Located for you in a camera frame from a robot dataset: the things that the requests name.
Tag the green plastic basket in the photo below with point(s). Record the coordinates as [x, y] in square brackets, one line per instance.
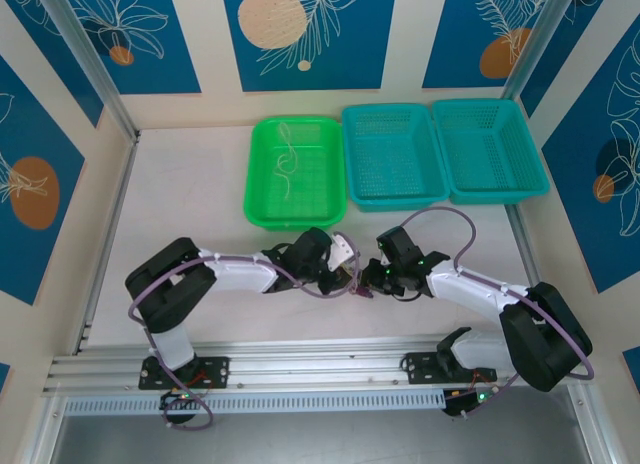
[260, 184]

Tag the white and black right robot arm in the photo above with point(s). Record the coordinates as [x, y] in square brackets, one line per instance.
[475, 290]

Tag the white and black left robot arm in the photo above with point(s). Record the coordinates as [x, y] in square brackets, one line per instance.
[235, 278]

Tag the teal plastic basket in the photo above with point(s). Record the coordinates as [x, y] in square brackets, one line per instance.
[395, 159]
[490, 154]

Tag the black controller board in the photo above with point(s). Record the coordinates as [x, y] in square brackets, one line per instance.
[175, 400]
[462, 401]

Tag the grey metal sheet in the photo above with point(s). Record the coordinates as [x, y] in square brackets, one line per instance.
[325, 439]

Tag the aluminium mounting rail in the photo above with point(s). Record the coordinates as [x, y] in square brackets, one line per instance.
[310, 359]

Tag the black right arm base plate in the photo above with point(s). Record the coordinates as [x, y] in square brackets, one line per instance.
[422, 369]

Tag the aluminium side rail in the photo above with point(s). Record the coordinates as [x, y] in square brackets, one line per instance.
[107, 244]
[522, 239]

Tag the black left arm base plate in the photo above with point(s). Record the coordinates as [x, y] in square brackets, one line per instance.
[220, 371]

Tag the blue floral wall panel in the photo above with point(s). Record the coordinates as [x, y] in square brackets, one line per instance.
[30, 134]
[590, 34]
[145, 14]
[350, 59]
[50, 59]
[590, 209]
[450, 34]

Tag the aluminium frame post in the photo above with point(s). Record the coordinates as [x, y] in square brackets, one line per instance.
[90, 59]
[537, 44]

